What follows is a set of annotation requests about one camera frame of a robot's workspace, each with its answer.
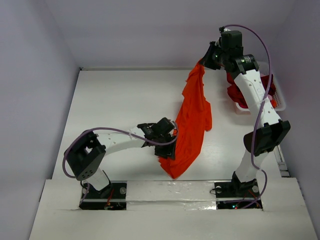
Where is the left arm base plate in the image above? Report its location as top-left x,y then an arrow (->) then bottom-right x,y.
79,181 -> 127,211

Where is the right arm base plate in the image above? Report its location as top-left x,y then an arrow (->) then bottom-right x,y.
209,181 -> 260,210

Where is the white plastic basket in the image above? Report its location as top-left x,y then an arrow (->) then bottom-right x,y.
233,61 -> 287,115

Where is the orange t shirt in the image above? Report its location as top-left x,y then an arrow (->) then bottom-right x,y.
158,62 -> 213,180

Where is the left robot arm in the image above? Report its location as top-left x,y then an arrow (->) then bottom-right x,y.
62,117 -> 179,198

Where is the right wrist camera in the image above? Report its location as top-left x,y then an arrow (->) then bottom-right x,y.
219,26 -> 231,33

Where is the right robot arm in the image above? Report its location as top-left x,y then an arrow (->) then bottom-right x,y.
200,26 -> 291,199

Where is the dark red t shirt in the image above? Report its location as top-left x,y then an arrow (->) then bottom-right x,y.
226,72 -> 277,109

